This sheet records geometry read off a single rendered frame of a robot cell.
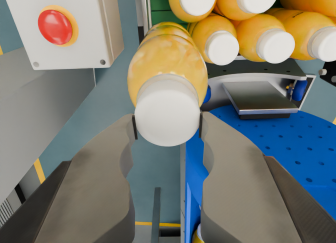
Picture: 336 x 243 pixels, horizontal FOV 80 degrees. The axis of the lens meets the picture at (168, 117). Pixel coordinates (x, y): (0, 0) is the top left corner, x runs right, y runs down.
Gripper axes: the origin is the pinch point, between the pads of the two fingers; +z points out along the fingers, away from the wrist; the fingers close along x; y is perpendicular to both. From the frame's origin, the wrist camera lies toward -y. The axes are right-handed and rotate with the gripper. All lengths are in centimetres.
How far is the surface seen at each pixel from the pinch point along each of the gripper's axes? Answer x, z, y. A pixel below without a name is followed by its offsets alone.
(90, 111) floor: -63, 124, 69
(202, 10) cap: 4.1, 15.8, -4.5
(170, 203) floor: -4, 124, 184
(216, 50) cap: 6.1, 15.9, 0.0
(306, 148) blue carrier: 20.8, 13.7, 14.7
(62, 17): -11.2, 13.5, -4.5
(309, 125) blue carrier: 24.8, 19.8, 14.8
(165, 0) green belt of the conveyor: -0.4, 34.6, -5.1
